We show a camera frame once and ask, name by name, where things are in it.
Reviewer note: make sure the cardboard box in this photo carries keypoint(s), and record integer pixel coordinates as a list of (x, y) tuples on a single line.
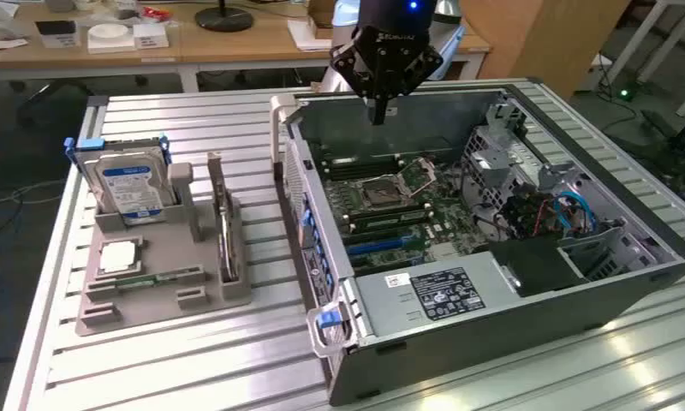
[(320, 13)]

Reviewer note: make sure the white desk frame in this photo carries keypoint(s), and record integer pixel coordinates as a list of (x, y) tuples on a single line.
[(651, 38)]

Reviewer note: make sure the white paper tag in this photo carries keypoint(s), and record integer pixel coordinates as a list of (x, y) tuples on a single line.
[(5, 43)]

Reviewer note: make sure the red packet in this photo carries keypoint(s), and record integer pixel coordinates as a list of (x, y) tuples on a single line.
[(155, 13)]

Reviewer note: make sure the black power connector bundle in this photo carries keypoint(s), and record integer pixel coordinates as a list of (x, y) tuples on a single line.
[(523, 216)]

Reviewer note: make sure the metal socket cover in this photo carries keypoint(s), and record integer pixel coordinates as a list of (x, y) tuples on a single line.
[(419, 173)]

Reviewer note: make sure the cpu socket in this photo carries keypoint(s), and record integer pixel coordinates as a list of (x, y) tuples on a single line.
[(380, 190)]

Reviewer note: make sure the metal disk bay cage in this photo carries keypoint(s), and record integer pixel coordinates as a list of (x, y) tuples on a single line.
[(491, 171)]

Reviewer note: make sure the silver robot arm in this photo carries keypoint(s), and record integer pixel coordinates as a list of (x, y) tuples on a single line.
[(336, 79)]

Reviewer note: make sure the small white box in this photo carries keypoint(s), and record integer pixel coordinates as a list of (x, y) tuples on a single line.
[(150, 36)]

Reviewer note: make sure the wooden desk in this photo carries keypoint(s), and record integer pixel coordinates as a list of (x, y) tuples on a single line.
[(234, 47)]

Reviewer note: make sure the black installed ram stick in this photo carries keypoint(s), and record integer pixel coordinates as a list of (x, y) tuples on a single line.
[(388, 218)]

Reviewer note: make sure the blue expansion slot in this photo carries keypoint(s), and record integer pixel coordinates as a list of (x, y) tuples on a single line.
[(376, 246)]

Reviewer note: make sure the hard disk in blue caddy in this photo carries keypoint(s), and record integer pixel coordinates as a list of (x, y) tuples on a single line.
[(128, 188)]

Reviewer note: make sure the black round lamp base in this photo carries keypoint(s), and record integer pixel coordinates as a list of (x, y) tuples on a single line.
[(224, 19)]

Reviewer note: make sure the grey power supply unit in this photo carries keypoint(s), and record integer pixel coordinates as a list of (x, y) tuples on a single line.
[(388, 308)]

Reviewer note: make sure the white box with black top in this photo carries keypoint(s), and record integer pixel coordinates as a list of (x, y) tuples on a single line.
[(57, 34)]

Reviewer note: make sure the blue case latch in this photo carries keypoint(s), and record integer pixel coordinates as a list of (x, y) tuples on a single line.
[(327, 320)]

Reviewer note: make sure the white paper stack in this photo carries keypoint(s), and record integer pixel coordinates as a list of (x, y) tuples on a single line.
[(308, 36)]

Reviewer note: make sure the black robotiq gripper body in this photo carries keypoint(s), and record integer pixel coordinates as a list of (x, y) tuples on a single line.
[(391, 40)]

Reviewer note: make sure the white round container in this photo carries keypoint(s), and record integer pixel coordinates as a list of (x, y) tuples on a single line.
[(111, 39)]

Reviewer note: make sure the wooden cabinet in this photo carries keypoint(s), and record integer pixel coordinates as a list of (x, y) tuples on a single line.
[(548, 43)]

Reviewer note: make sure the green motherboard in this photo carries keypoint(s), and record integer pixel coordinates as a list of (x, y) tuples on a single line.
[(434, 231)]

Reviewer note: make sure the green ram stick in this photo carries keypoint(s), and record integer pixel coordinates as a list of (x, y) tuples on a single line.
[(148, 280)]

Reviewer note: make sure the grey plastic parts rack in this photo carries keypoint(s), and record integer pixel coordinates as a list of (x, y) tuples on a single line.
[(160, 240)]

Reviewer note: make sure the silver cpu chip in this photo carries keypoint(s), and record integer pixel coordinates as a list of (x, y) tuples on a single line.
[(119, 257)]

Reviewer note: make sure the black open pc case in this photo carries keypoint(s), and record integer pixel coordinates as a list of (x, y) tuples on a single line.
[(491, 342)]

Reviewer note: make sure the black office chair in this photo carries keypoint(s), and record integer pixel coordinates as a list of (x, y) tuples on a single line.
[(53, 100)]

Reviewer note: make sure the green gpu card with bracket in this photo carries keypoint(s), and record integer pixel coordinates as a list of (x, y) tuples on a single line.
[(226, 222)]

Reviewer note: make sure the grey metal bay bracket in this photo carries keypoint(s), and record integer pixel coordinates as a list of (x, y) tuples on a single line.
[(596, 250)]

